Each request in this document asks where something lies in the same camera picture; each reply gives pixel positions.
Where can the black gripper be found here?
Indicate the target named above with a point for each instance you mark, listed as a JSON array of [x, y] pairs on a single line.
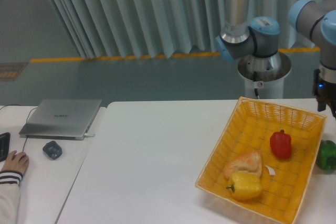
[[324, 93]]

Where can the cream sleeved forearm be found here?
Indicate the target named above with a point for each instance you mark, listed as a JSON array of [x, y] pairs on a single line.
[[10, 195]]

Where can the golden puff pastry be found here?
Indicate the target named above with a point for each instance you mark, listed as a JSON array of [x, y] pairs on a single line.
[[248, 162]]

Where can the yellow bell pepper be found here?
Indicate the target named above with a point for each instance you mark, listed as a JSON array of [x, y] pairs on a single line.
[[244, 186]]

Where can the silver closed laptop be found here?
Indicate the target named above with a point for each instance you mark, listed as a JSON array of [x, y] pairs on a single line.
[[62, 119]]

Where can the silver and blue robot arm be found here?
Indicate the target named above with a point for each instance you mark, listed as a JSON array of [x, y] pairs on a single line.
[[254, 43]]

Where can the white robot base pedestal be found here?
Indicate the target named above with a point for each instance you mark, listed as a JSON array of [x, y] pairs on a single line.
[[264, 77]]

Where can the yellow wicker basket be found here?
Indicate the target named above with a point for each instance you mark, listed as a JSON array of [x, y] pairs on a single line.
[[249, 127]]

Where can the dark grey round gadget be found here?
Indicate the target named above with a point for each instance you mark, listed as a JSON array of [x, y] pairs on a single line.
[[53, 150]]

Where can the green bell pepper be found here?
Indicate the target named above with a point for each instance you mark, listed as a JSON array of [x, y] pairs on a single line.
[[326, 155]]

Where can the person's hand on mouse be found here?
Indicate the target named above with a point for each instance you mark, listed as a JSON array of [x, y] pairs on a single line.
[[13, 164]]

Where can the small white paper scrap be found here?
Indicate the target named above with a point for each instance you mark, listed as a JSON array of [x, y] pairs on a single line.
[[271, 171]]

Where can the pale green curtain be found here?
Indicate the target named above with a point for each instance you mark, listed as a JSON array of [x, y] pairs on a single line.
[[141, 27]]

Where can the black keyboard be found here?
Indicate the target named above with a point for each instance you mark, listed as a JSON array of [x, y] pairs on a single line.
[[4, 145]]

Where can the red bell pepper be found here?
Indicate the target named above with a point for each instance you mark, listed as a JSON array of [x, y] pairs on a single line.
[[280, 144]]

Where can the brown floor mat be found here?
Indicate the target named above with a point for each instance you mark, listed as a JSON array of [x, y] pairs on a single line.
[[10, 71]]

